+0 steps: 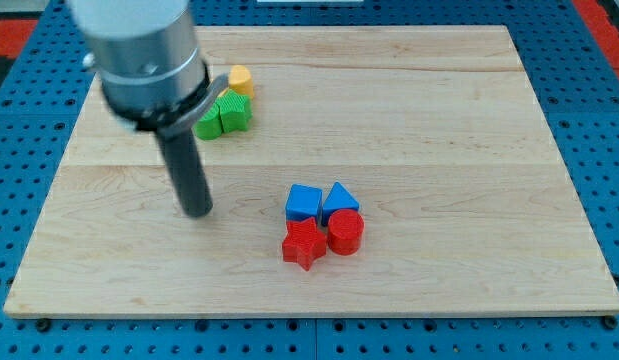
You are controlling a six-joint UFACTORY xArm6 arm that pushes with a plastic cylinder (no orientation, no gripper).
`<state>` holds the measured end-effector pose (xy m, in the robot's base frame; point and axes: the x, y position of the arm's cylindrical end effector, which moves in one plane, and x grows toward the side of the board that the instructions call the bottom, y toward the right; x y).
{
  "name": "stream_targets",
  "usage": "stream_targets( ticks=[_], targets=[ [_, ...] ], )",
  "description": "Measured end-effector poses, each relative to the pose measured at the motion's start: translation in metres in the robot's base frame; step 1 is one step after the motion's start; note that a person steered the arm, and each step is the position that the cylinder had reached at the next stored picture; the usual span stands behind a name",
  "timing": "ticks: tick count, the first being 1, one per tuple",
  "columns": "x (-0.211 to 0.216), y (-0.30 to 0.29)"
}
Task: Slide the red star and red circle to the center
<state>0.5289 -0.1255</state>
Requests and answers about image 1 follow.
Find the light wooden board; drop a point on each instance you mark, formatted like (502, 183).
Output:
(468, 207)

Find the red star block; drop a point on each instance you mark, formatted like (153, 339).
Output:
(304, 243)

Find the green star block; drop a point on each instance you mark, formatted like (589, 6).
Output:
(234, 111)

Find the blue cube block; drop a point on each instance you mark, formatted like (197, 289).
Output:
(303, 202)

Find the yellow rounded block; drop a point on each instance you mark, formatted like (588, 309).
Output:
(241, 81)

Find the blue triangle block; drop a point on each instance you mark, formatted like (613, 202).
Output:
(338, 198)

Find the red cylinder block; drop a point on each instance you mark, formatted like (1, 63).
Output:
(345, 230)

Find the green rounded block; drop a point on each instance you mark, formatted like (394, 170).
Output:
(209, 126)

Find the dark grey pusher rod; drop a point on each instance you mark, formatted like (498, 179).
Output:
(184, 166)

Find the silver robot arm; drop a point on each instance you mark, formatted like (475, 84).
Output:
(154, 79)

